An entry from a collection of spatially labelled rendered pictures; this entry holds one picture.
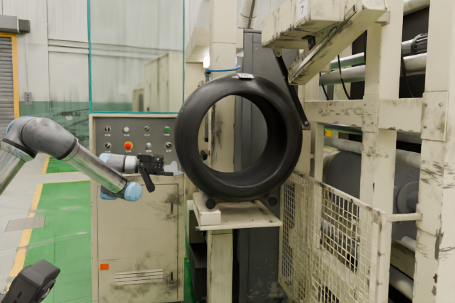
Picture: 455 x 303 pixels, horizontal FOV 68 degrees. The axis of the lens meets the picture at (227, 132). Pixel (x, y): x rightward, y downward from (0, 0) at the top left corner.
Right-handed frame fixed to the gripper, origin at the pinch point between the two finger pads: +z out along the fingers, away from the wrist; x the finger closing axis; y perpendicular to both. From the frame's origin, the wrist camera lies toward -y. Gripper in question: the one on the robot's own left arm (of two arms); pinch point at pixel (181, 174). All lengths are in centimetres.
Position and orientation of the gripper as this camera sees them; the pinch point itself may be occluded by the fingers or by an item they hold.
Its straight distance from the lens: 154.4
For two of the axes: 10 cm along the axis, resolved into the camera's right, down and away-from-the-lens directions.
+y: 1.3, -9.9, -0.5
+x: -1.9, -0.8, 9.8
